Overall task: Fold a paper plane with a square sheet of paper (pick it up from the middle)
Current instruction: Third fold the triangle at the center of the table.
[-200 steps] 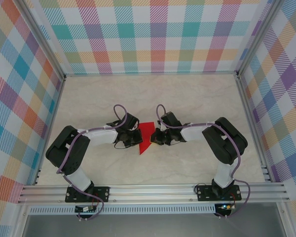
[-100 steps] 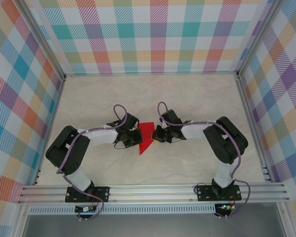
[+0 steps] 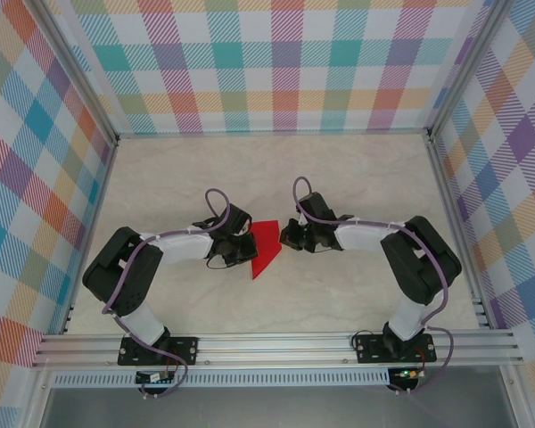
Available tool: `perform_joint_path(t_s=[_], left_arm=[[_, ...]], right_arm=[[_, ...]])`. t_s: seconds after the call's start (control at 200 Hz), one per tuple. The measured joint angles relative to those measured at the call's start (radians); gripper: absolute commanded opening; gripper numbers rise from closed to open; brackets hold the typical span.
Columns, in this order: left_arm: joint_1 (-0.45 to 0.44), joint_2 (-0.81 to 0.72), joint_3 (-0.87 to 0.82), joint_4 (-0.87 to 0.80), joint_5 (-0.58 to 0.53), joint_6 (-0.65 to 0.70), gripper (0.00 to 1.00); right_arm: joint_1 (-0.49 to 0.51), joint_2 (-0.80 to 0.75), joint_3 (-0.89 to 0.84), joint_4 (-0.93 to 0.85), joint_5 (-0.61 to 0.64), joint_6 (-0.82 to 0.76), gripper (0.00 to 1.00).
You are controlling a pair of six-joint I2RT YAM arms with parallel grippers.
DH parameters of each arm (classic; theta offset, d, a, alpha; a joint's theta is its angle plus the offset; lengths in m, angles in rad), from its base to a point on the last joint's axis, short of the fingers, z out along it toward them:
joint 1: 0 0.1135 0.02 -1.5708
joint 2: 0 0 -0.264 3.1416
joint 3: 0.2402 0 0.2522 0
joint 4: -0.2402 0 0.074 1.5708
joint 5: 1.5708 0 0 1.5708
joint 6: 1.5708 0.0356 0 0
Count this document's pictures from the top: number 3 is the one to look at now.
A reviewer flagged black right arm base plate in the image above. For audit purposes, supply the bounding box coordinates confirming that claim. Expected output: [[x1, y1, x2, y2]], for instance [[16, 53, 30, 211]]
[[355, 333, 437, 365]]

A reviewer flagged slotted grey cable tray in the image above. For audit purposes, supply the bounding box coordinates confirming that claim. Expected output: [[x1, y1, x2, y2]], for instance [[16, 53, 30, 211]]
[[51, 368, 391, 388]]

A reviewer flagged aluminium side rail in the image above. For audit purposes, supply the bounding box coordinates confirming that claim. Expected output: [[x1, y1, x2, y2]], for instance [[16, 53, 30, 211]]
[[57, 137, 119, 335], [427, 136, 494, 331]]

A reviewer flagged aluminium frame cross bar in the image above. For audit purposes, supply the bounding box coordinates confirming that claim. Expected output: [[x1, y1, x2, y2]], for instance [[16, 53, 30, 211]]
[[115, 128, 432, 138]]

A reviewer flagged red paper sheet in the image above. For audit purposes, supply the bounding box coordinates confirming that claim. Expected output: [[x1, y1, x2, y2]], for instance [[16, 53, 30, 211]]
[[249, 218, 284, 282]]

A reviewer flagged aluminium mounting rail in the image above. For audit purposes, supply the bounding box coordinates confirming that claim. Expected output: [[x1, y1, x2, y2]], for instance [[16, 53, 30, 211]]
[[30, 332, 525, 369]]

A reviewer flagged thin black left gripper cable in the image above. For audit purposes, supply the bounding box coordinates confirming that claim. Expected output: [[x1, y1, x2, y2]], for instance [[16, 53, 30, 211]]
[[206, 254, 246, 270]]

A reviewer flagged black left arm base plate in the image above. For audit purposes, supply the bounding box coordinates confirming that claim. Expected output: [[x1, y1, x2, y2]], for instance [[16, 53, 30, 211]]
[[118, 336, 200, 366]]

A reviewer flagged black wire loop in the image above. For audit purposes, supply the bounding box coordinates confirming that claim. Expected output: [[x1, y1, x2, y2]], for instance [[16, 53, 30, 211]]
[[350, 328, 378, 353]]

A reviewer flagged aluminium frame leg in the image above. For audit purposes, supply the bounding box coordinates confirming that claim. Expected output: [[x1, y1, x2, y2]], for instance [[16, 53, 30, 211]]
[[498, 365, 530, 428], [24, 367, 54, 428]]

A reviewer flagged aluminium frame post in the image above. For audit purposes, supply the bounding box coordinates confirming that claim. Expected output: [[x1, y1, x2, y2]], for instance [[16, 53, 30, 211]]
[[29, 0, 119, 148], [426, 0, 518, 142]]

